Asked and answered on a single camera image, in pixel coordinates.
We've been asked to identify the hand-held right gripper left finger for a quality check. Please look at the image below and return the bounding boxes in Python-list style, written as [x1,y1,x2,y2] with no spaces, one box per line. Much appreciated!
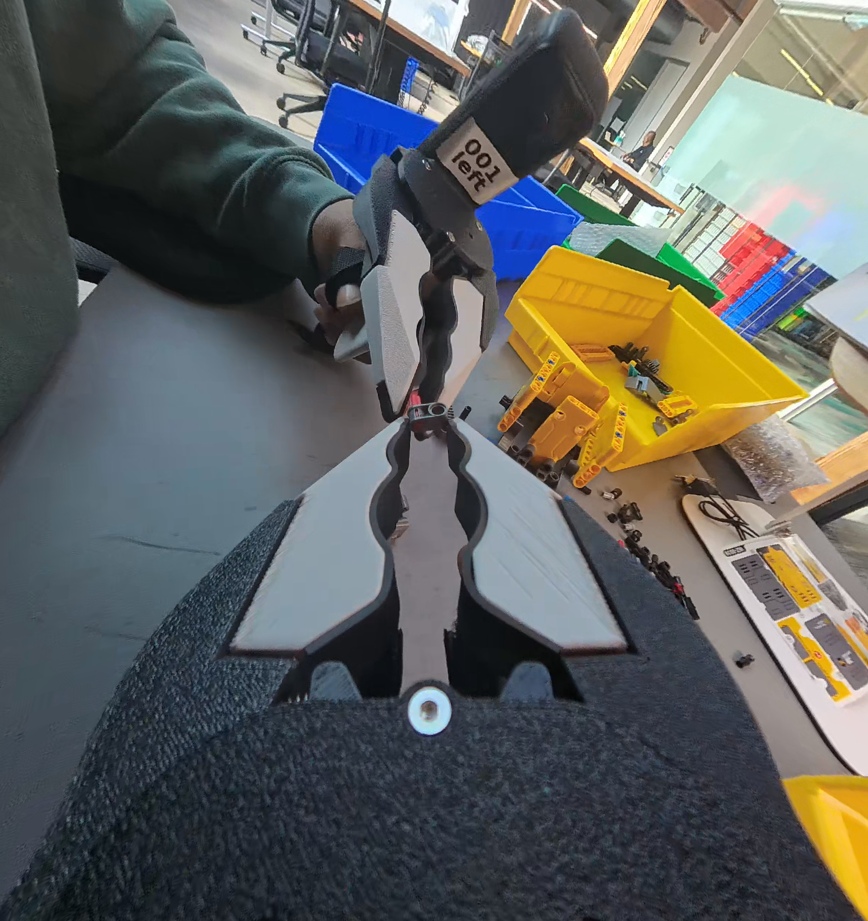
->
[227,421,406,692]

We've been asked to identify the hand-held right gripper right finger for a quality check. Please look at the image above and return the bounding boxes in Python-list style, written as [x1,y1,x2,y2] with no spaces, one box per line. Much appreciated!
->
[456,421,633,689]

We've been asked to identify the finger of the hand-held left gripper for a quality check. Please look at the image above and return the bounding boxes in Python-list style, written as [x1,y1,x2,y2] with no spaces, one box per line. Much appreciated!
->
[420,267,487,407]
[363,221,435,421]

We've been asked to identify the yellow black lego model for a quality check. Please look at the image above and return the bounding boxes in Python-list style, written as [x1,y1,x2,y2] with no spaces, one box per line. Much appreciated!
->
[495,350,633,493]

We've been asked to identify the person's left forearm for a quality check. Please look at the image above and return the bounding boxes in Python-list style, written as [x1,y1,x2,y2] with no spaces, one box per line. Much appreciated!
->
[24,0,352,296]

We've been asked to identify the pile of small lego pins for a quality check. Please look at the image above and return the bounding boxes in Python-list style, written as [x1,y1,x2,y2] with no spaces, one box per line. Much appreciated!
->
[499,432,759,670]

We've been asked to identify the black lego parts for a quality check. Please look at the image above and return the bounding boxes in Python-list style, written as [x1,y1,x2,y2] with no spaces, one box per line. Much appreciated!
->
[607,343,672,390]

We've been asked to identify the person's left hand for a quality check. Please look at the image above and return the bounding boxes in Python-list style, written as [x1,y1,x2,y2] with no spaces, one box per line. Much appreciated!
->
[308,199,370,343]

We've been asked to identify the blue storage bin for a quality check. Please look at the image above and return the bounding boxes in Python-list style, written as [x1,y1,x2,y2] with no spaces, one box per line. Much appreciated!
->
[315,83,582,282]

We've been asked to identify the wooden office table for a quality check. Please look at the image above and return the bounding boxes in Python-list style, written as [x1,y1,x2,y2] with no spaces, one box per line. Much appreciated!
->
[542,130,687,217]

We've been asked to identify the clear plastic bag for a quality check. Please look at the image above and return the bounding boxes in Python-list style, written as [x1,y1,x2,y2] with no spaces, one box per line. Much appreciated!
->
[567,219,672,260]

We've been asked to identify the black office chair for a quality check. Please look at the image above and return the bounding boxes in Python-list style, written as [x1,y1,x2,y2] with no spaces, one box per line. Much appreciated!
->
[247,0,406,123]

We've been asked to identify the green storage bin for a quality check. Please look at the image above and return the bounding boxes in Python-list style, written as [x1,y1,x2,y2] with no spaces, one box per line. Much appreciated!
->
[554,185,730,310]

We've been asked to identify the large yellow storage bin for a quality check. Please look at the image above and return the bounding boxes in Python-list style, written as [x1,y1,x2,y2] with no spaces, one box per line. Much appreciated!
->
[504,245,809,473]

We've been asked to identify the bubble wrap sheet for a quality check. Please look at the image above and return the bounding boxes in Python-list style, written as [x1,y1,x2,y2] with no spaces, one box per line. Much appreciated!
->
[722,418,831,505]

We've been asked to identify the printed instruction sheet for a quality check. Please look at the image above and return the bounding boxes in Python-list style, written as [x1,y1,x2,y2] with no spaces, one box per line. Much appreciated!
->
[729,540,868,706]

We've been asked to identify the stack of red blue bins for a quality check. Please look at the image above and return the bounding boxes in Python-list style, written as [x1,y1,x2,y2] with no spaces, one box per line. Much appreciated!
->
[708,219,838,335]

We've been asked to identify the white book stand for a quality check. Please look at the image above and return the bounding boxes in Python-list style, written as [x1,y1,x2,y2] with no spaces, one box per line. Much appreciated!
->
[683,339,868,778]

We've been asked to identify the open instruction booklet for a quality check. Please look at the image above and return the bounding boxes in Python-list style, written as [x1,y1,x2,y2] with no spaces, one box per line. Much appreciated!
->
[806,245,868,368]

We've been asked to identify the person's green sweatshirt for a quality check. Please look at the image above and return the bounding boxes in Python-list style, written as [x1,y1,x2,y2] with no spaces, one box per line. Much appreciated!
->
[0,0,82,469]

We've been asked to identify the yellow bin with small parts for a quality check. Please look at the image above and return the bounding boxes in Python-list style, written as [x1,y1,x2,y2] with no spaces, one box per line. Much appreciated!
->
[783,775,868,921]

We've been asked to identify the black cable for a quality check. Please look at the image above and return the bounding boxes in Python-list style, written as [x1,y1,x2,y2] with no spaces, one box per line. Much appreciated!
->
[675,478,766,545]

